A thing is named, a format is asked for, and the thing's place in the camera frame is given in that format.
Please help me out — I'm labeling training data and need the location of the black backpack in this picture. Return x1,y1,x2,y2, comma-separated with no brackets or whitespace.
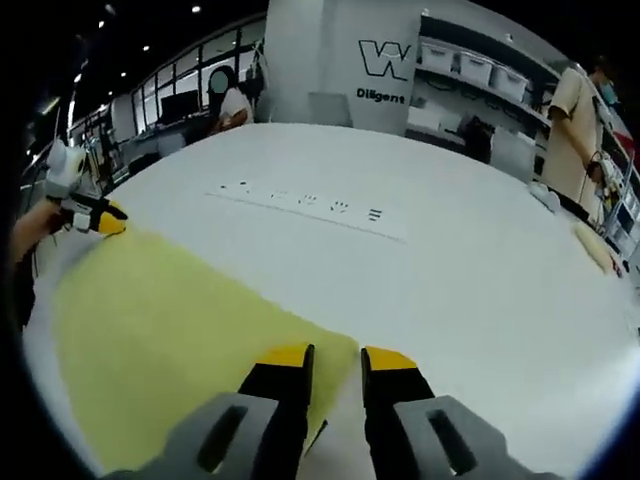
464,117,496,164

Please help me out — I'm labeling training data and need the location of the white flat box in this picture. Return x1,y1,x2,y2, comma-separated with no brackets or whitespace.
408,107,461,132

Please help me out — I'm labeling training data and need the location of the white shelf unit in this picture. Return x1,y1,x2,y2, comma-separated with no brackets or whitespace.
407,12,561,166

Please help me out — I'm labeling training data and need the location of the white crumpled cloth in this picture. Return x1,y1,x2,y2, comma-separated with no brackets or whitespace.
527,182,564,211

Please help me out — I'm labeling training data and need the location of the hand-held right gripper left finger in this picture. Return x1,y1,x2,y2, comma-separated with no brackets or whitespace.
102,342,316,480

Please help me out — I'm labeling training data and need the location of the black monitor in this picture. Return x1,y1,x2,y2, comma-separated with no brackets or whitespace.
159,89,201,124

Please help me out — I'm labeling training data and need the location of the yellow blue grey garment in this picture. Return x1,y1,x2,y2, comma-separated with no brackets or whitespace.
49,222,360,476

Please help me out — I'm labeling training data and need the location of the white chair back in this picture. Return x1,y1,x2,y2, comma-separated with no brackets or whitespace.
307,91,354,127
492,127,536,184

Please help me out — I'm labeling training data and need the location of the person's left hand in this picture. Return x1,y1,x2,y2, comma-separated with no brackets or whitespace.
10,202,70,264

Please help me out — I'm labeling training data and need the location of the rack of storage bins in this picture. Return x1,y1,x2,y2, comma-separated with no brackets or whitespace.
599,114,640,251

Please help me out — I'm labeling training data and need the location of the hanging grey cloth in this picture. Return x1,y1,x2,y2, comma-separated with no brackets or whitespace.
248,42,270,99

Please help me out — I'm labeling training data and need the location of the white storage bin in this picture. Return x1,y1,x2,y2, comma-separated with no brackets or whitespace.
492,64,529,96
422,43,459,69
459,52,494,81

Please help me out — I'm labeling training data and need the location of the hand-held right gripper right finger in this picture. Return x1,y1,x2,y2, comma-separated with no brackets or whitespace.
360,345,511,480

